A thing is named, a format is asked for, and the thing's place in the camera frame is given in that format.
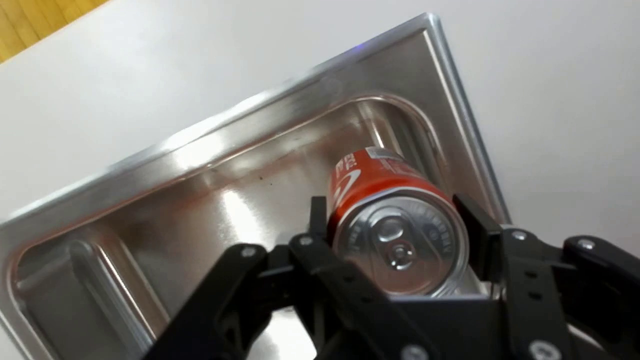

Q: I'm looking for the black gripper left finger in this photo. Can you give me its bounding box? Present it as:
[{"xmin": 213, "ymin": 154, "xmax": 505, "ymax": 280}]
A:
[{"xmin": 142, "ymin": 194, "xmax": 435, "ymax": 360}]

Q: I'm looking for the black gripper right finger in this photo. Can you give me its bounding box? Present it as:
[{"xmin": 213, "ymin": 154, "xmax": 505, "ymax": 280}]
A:
[{"xmin": 452, "ymin": 192, "xmax": 640, "ymax": 360}]

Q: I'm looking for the red soda can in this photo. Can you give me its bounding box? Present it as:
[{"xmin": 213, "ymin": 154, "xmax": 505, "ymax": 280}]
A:
[{"xmin": 323, "ymin": 146, "xmax": 483, "ymax": 300}]

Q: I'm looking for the stainless steel sink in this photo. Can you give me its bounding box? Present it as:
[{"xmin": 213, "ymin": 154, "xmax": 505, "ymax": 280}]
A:
[{"xmin": 0, "ymin": 11, "xmax": 513, "ymax": 360}]

